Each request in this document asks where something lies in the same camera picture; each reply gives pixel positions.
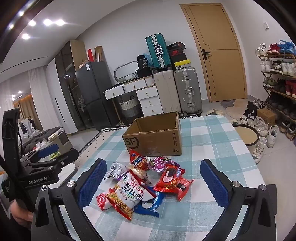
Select black bag white label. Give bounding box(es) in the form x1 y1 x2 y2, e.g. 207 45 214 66
137 56 151 69

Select red cookie packet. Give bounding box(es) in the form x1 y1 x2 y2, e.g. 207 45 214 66
153 164 195 202

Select blue cookie packet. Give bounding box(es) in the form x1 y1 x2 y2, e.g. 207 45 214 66
134 185 166 218

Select oval mirror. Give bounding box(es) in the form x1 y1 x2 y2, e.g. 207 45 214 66
114 61 139 82

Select person's left hand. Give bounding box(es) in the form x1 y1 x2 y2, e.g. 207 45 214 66
11 199 34 229

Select tan wooden door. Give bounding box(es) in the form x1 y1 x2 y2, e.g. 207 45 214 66
180 3 247 102

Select wooden shoe rack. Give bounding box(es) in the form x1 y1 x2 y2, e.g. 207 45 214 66
259 52 296 139

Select shoe rack with shoes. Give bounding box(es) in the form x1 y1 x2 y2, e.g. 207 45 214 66
255 39 296 139

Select grey sofa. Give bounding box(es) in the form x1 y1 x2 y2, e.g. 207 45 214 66
23 127 70 160

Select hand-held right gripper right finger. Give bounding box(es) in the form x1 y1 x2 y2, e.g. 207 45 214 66
200 159 278 241

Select dark grey refrigerator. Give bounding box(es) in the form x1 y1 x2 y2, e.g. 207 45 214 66
75 61 119 131

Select white curtain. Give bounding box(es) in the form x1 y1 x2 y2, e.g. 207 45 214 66
29 67 50 130

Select white desk with drawers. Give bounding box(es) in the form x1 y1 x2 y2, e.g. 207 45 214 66
104 76 163 117

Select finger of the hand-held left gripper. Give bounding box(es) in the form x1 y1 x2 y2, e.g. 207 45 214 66
21 144 59 164
29 149 79 168

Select woven laundry basket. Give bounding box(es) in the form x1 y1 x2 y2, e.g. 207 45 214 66
119 97 140 117

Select small brown cardboard box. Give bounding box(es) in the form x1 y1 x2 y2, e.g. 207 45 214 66
257 108 276 127

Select chocolate chip bread packet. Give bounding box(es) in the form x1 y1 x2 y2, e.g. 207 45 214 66
126 163 151 186

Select small red white snack packet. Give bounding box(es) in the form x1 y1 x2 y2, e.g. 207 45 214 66
96 188 116 211

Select white noodle snack packet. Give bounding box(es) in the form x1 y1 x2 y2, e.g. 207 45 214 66
113 173 158 211

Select glass door cabinet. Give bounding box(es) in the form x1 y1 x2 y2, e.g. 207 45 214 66
54 40 87 131

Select red cone snack packet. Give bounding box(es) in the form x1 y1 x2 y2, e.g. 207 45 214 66
129 149 149 171

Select pile of sneakers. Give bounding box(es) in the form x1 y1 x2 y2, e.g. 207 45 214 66
238 100 279 164

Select round beige floor mat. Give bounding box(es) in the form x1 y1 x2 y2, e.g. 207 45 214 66
225 104 250 121

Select silver suitcase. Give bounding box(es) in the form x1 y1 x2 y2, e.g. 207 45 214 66
173 67 203 116

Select beige suitcase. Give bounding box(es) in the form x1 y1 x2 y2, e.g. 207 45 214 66
153 70 182 115

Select patterned beige rug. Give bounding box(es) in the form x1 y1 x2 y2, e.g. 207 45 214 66
77 127 130 163

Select silver purple snack packet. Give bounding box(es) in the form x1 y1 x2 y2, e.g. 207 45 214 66
104 162 130 180

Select orange stick snack packet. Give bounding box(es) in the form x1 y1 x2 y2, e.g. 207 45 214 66
105 191 136 220

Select black storage box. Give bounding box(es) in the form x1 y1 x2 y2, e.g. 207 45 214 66
135 67 153 78

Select beige slippers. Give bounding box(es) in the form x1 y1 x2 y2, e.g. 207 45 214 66
206 108 224 116

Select round beige stool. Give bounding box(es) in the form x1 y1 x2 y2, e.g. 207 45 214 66
232 123 259 147

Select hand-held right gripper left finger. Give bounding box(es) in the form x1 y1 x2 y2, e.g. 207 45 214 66
31 158 107 241

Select teal suitcase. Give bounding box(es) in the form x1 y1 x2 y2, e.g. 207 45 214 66
145 34 173 70

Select pink purple snack packet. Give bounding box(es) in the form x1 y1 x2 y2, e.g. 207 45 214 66
146 156 178 173

